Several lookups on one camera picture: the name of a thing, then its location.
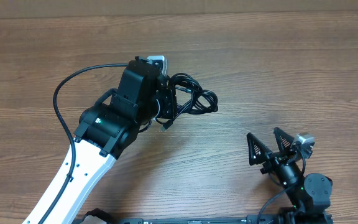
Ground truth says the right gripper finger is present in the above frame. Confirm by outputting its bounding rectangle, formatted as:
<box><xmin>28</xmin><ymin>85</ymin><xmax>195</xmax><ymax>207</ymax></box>
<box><xmin>273</xmin><ymin>127</ymin><xmax>294</xmax><ymax>152</ymax></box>
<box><xmin>247</xmin><ymin>133</ymin><xmax>272</xmax><ymax>166</ymax></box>

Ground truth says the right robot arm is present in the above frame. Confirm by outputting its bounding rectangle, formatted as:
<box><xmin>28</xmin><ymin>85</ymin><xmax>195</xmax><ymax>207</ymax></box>
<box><xmin>246</xmin><ymin>127</ymin><xmax>333</xmax><ymax>224</ymax></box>

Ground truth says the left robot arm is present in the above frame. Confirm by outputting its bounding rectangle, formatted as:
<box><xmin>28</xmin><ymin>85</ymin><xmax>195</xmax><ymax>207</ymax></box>
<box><xmin>25</xmin><ymin>55</ymin><xmax>177</xmax><ymax>223</ymax></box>

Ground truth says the right camera black cable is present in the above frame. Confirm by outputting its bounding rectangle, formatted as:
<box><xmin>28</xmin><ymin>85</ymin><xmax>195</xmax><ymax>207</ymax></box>
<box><xmin>256</xmin><ymin>146</ymin><xmax>307</xmax><ymax>224</ymax></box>

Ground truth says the camera black cable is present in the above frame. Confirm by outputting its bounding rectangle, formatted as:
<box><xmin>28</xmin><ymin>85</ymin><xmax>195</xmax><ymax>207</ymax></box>
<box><xmin>256</xmin><ymin>146</ymin><xmax>307</xmax><ymax>224</ymax></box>
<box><xmin>37</xmin><ymin>63</ymin><xmax>130</xmax><ymax>224</ymax></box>

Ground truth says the left camera black cable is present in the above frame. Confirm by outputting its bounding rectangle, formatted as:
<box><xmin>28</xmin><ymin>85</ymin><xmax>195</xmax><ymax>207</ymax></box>
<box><xmin>37</xmin><ymin>63</ymin><xmax>130</xmax><ymax>224</ymax></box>

